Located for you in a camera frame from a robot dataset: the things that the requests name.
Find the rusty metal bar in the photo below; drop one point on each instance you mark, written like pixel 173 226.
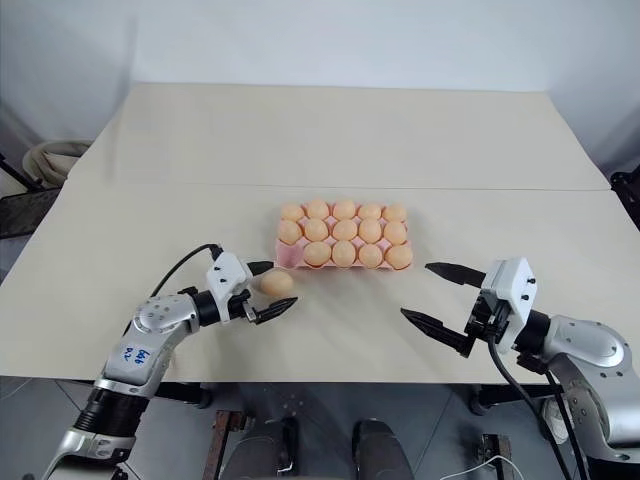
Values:
pixel 497 457
pixel 225 440

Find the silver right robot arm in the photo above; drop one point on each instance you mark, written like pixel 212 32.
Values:
pixel 590 350

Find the pink egg tray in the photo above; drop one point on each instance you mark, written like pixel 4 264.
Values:
pixel 287 256

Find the beige egg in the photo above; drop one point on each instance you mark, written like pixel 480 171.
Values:
pixel 292 212
pixel 370 212
pixel 276 283
pixel 316 230
pixel 395 231
pixel 399 257
pixel 316 207
pixel 317 253
pixel 344 253
pixel 344 230
pixel 370 229
pixel 344 208
pixel 371 254
pixel 289 231
pixel 394 212

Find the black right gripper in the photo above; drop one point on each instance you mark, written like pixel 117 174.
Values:
pixel 487 322

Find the white rounded object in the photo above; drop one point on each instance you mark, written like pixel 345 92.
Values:
pixel 554 420

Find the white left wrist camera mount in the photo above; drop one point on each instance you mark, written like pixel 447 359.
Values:
pixel 226 270

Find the black chair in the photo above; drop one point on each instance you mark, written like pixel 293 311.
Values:
pixel 20 210

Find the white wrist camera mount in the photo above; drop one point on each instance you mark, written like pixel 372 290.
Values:
pixel 515 285
pixel 226 270

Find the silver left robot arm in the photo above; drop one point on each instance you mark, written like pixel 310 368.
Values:
pixel 150 325

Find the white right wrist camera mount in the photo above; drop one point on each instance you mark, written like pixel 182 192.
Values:
pixel 515 285

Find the black stand base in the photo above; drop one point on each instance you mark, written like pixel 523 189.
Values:
pixel 625 185

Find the beige cloth bag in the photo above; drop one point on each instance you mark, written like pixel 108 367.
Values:
pixel 55 162

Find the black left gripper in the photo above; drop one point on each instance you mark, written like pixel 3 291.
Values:
pixel 240 306

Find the black table frame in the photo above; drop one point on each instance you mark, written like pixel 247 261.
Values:
pixel 185 392

